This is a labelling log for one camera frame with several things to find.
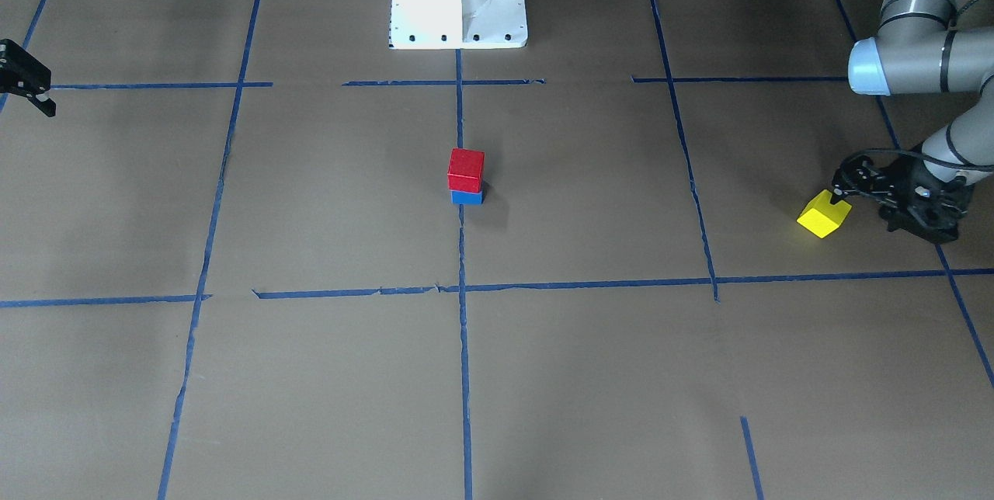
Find blue wooden block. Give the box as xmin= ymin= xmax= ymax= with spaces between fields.
xmin=450 ymin=184 xmax=485 ymax=205

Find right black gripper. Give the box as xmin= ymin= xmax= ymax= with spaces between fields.
xmin=1 ymin=39 xmax=57 ymax=118

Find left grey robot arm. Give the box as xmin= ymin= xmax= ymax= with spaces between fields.
xmin=830 ymin=0 xmax=993 ymax=245

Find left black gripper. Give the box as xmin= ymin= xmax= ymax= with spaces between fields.
xmin=832 ymin=154 xmax=973 ymax=245

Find yellow wooden block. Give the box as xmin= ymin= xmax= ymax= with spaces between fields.
xmin=796 ymin=189 xmax=852 ymax=238

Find red wooden block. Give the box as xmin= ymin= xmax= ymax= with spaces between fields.
xmin=447 ymin=148 xmax=485 ymax=193

